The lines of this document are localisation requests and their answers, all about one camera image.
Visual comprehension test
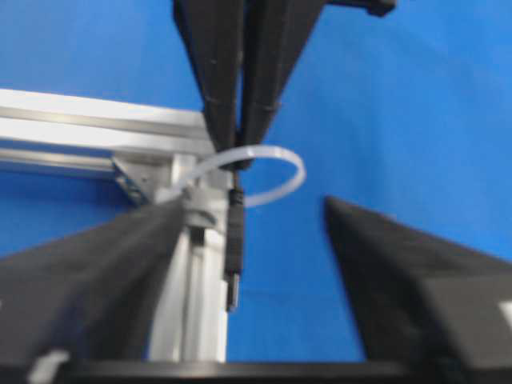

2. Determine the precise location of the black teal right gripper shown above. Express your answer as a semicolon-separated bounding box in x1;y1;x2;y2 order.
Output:
238;0;396;146

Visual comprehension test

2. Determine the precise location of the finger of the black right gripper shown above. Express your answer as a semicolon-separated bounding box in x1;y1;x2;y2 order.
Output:
173;0;244;151

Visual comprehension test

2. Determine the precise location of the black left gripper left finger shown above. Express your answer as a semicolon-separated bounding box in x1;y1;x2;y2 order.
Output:
1;200;184;374

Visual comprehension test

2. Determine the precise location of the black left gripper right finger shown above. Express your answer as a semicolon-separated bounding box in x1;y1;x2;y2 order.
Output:
324;196;511;366

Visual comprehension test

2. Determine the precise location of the white zip tie loop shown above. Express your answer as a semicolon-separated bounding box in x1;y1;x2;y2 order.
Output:
154;146;308;225

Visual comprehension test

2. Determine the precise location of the silver aluminium extrusion frame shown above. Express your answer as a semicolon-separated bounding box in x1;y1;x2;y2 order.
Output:
1;89;232;362

